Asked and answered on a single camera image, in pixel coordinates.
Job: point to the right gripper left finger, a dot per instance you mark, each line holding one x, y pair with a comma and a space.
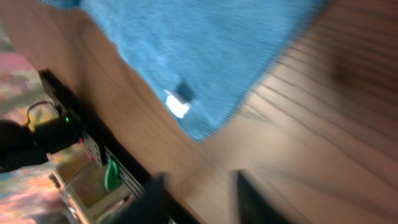
150, 208

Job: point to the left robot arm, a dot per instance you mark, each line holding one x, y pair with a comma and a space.
22, 147

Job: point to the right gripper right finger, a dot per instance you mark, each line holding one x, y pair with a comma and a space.
252, 207

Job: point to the blue microfiber cloth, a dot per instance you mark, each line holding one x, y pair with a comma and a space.
199, 57

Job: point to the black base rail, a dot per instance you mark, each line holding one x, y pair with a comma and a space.
103, 147

